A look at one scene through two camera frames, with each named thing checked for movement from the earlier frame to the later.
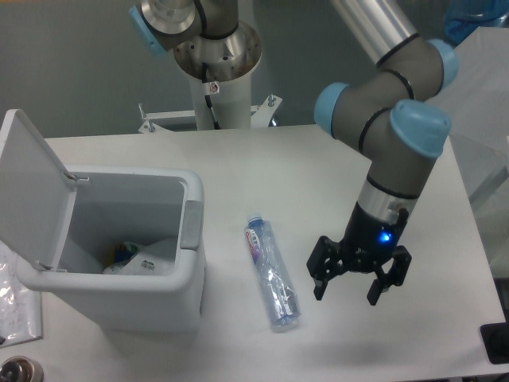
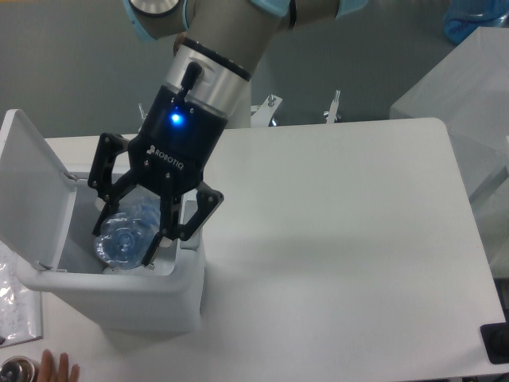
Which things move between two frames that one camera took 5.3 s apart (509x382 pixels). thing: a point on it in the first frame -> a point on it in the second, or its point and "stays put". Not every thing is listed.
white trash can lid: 37,194 stays put
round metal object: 17,368 stays put
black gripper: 367,243 -> 173,148
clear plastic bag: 21,309 stays put
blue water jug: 462,17 stays put
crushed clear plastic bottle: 278,290 -> 126,239
